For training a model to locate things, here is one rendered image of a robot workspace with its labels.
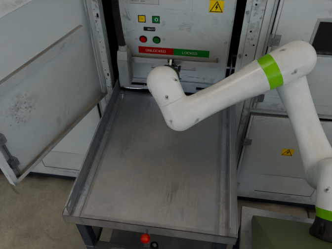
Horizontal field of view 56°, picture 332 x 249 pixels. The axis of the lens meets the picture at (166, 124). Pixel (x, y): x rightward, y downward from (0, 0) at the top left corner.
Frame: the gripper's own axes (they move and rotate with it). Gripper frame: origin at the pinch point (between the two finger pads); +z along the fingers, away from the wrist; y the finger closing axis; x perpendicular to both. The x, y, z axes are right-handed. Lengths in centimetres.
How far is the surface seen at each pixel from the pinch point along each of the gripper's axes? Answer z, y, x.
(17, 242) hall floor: 12, 112, -90
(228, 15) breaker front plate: -6.0, -24.4, 21.1
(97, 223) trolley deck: -46, 51, -19
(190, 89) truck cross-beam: 12.3, 9.6, 7.9
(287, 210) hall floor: 50, 90, 76
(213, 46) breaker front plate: 1.2, -12.0, 16.8
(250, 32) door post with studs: -7.3, -18.3, 30.5
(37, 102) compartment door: -29, 12, -49
